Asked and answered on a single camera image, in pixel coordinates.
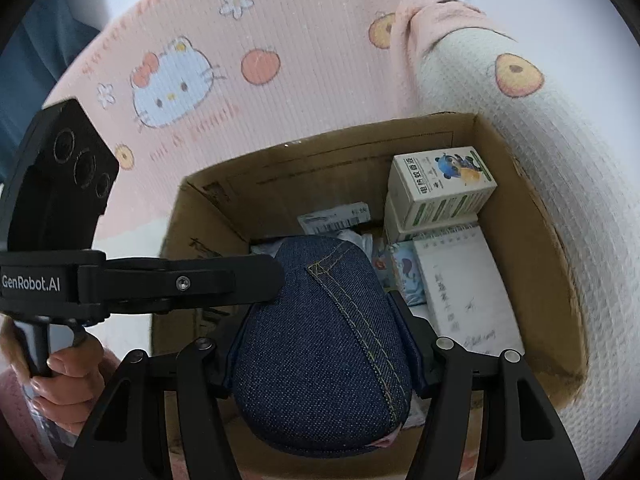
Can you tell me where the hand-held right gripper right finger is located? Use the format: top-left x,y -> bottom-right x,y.
387,290 -> 586,480

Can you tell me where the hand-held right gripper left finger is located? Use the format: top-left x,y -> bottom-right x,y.
60,330 -> 241,480

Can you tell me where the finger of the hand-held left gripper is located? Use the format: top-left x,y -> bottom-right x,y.
77,254 -> 287,313

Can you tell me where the white spiral notebook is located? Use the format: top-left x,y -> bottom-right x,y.
411,224 -> 526,361

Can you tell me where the blue white wet wipes pack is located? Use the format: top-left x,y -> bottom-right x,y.
372,241 -> 428,308

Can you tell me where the blue denim case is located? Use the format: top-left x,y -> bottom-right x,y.
226,235 -> 416,458

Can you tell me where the brown cardboard box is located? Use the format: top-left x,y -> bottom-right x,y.
150,112 -> 588,466

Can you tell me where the person's left hand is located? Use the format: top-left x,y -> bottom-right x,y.
22,332 -> 106,436

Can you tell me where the dark teal cloth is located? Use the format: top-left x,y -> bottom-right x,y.
0,0 -> 108,181

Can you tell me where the white labelled plastic parcel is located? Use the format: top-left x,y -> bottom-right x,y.
250,201 -> 386,261

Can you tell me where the green white carton box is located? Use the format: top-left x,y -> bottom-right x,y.
390,146 -> 498,233

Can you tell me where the pink cartoon printed blanket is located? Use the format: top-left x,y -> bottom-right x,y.
0,0 -> 640,480

